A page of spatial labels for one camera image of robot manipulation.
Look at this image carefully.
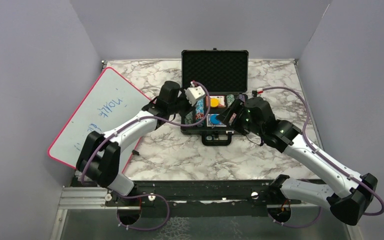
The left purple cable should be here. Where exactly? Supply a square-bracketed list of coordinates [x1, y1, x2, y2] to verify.
[79, 80, 212, 186]

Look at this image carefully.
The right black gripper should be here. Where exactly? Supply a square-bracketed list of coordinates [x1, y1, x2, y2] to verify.
[216, 98, 264, 137]

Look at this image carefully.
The blue round button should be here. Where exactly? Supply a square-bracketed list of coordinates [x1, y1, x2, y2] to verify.
[209, 114, 221, 126]

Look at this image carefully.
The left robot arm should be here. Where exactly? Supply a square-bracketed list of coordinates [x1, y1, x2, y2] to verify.
[76, 81, 207, 206]

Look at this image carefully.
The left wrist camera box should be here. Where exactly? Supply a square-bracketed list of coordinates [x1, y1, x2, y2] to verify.
[185, 86, 206, 106]

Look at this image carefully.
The blue red chip row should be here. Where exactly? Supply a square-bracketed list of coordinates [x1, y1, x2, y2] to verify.
[195, 99, 205, 122]

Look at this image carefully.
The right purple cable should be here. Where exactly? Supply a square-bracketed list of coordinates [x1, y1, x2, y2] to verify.
[251, 86, 384, 229]

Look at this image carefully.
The black mounting rail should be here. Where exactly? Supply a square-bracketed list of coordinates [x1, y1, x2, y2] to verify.
[105, 179, 288, 218]

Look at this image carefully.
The red card deck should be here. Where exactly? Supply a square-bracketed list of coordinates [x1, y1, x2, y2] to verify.
[206, 95, 226, 108]

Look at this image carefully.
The yellow round dealer button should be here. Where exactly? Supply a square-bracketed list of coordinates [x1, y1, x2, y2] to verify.
[209, 98, 220, 108]

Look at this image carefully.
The black board clip lower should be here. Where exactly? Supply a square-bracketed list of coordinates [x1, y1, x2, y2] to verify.
[132, 149, 140, 156]

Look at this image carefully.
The dark green chip row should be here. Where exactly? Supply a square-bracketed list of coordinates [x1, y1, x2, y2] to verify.
[184, 111, 193, 125]

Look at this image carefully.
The black poker set case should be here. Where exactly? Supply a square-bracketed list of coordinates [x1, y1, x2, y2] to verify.
[180, 48, 249, 147]

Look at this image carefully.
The green orange chip row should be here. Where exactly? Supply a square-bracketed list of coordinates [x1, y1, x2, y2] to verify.
[226, 94, 235, 107]

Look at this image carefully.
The purple blue chip row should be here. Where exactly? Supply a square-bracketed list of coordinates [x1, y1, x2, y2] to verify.
[237, 94, 248, 103]

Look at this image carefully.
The blue card deck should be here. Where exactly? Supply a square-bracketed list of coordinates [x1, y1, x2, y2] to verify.
[206, 114, 226, 128]

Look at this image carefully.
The white board red edge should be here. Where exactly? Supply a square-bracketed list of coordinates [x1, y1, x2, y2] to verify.
[47, 67, 150, 168]

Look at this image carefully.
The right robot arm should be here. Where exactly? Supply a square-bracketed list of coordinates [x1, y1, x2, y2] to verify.
[216, 96, 378, 226]

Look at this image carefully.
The purple cable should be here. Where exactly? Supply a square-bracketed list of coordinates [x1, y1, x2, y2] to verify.
[251, 86, 384, 229]
[79, 80, 212, 186]

